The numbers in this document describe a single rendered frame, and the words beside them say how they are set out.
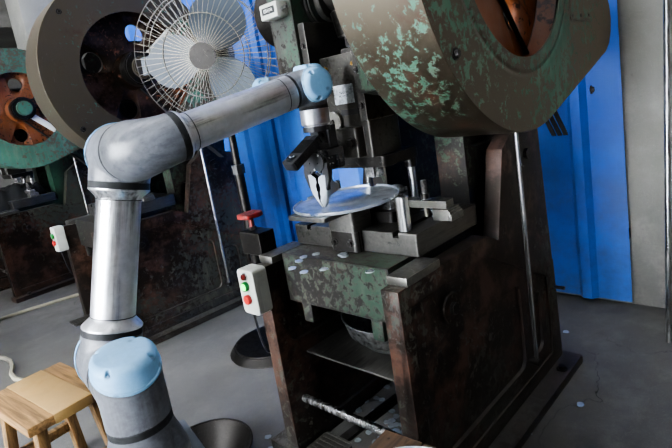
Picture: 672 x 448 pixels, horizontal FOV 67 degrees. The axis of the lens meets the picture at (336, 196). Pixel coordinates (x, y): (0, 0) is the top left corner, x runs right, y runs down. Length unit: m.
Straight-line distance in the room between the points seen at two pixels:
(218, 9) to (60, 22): 0.70
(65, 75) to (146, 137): 1.49
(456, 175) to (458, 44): 0.64
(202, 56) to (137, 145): 1.11
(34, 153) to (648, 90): 3.69
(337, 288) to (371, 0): 0.75
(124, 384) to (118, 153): 0.40
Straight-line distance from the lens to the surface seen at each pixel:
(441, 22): 0.91
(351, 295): 1.33
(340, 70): 1.39
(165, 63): 2.16
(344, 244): 1.37
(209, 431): 1.91
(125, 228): 1.07
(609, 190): 2.39
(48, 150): 4.17
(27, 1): 6.37
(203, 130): 0.98
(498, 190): 1.54
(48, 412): 1.74
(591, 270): 2.49
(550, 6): 1.48
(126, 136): 0.96
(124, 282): 1.09
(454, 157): 1.52
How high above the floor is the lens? 1.06
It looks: 11 degrees down
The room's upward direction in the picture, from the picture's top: 9 degrees counter-clockwise
